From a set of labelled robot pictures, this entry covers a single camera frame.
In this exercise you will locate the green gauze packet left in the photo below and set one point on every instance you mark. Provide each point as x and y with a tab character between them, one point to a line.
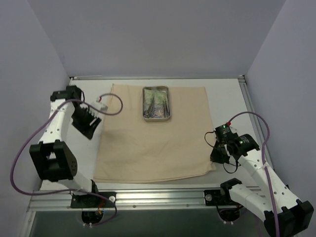
148	95

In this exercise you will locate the metal instrument tray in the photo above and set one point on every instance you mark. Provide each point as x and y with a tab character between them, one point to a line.
145	106

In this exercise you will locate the surgical forceps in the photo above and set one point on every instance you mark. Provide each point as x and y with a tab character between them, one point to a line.
165	108

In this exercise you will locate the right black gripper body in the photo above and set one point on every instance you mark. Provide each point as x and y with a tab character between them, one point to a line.
218	155

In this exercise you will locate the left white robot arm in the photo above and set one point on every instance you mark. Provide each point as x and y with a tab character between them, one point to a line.
52	157

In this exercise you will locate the green gauze packet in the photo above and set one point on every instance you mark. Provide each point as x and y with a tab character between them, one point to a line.
160	97
148	95

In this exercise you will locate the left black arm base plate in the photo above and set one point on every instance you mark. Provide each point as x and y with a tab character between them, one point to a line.
89	201

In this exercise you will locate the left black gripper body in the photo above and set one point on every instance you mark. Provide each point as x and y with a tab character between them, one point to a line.
87	121

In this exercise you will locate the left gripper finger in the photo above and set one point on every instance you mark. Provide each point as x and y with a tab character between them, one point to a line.
92	128
82	128

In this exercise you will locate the surgical scissors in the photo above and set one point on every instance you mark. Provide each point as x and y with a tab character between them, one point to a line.
148	112

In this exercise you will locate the right side aluminium rail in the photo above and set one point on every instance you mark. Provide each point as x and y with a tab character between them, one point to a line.
256	122

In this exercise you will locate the beige cloth wrap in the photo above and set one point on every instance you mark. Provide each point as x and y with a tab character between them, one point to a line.
133	150

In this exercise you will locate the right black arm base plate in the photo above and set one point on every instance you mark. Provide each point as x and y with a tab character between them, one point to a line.
214	197

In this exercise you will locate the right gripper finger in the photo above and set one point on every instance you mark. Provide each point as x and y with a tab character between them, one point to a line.
219	155
216	145

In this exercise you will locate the purple printed sterile packet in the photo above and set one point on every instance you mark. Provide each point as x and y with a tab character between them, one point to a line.
157	113

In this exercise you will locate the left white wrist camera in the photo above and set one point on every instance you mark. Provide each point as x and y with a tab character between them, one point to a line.
97	106

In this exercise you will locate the green gauze packet right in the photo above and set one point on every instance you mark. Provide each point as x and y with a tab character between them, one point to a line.
160	97

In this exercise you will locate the aluminium rail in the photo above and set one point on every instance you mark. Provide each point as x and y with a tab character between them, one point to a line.
129	199
256	122

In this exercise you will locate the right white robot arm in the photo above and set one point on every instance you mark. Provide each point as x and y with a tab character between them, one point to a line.
282	212

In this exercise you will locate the front aluminium rail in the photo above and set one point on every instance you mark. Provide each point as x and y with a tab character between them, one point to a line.
129	199

